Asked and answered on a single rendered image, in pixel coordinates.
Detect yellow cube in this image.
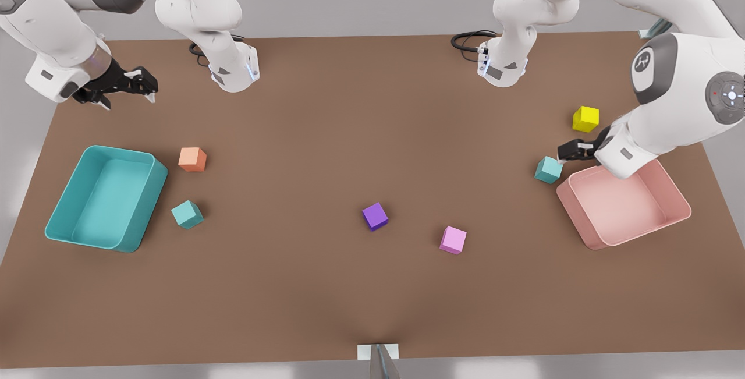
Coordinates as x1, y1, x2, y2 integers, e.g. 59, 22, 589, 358
572, 105, 601, 134

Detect teal blue cube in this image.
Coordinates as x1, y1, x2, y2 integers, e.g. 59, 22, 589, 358
534, 155, 564, 185
170, 199, 205, 231

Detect orange cube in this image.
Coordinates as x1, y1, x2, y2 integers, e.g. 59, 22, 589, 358
178, 146, 208, 173

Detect pink rectangular bin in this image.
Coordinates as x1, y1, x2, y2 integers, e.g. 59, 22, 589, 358
555, 158, 693, 251

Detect teal rectangular bin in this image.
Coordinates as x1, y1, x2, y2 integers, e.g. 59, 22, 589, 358
44, 144, 169, 254

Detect pink cube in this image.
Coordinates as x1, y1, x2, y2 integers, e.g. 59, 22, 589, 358
438, 225, 468, 256

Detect purple cube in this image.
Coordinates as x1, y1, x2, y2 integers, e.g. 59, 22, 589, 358
361, 201, 390, 233

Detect black cable loop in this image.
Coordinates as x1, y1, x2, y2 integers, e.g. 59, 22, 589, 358
189, 34, 246, 68
450, 30, 499, 64

